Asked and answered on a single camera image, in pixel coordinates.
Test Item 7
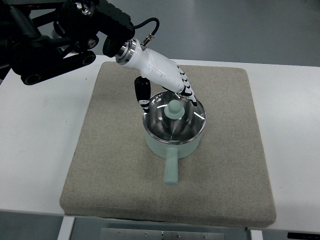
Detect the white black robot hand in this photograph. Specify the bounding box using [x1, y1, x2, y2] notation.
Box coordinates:
[115, 39, 198, 113]

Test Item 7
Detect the mint green saucepan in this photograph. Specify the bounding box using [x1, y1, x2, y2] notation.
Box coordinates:
[145, 129, 204, 186]

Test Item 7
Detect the glass lid with green knob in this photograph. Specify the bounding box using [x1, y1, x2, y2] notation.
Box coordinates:
[142, 91, 206, 144]

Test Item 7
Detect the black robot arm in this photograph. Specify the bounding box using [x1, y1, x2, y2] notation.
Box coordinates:
[0, 0, 135, 85]

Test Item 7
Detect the beige fabric mat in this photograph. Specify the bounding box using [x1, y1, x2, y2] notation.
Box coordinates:
[59, 62, 276, 228]

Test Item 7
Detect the black label strip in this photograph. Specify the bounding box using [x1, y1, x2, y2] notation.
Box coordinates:
[287, 232, 320, 240]

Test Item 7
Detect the metal base plate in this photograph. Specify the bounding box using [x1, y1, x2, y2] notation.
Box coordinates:
[99, 228, 226, 240]

